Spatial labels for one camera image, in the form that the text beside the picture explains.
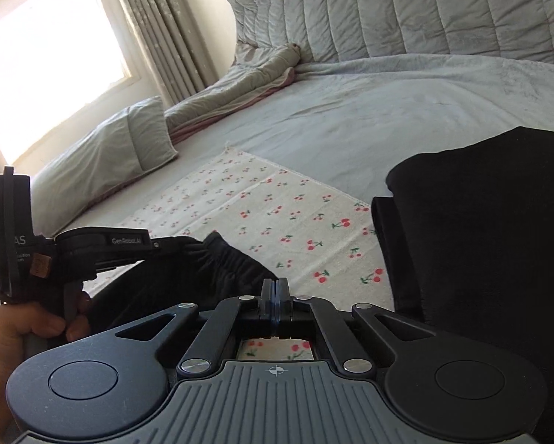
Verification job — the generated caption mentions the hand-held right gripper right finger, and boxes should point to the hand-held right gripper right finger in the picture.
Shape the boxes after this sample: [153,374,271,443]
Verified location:
[276,277,437,375]

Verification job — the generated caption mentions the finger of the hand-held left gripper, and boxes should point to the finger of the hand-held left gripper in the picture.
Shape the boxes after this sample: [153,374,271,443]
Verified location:
[148,235,204,262]

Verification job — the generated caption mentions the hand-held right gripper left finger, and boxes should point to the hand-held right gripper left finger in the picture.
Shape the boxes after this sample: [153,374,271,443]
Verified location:
[115,278,276,377]

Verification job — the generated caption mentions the black pants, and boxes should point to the black pants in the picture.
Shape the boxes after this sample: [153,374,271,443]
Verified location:
[80,231,280,347]

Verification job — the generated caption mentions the person's left hand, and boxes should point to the person's left hand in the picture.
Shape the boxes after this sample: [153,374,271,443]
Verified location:
[0,290,93,371]

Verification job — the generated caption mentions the cherry print cloth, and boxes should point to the cherry print cloth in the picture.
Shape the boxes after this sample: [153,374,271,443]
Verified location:
[87,145,400,361]

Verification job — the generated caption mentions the window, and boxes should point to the window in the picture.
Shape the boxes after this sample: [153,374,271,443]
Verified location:
[0,0,135,167]

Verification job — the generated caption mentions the grey folded pillow, right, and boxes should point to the grey folded pillow, right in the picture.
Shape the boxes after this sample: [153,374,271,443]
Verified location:
[165,44,302,145]

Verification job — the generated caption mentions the black folded garment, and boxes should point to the black folded garment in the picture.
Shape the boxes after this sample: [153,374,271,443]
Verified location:
[372,126,554,444]

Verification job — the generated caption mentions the bed with grey sheet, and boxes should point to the bed with grey sheet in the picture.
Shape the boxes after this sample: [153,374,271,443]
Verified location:
[29,53,554,225]

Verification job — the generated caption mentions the grey curtain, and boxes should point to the grey curtain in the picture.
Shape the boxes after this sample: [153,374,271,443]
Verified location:
[108,0,221,108]

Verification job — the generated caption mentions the grey quilted headboard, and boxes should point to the grey quilted headboard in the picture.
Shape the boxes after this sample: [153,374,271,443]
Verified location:
[224,0,554,66]

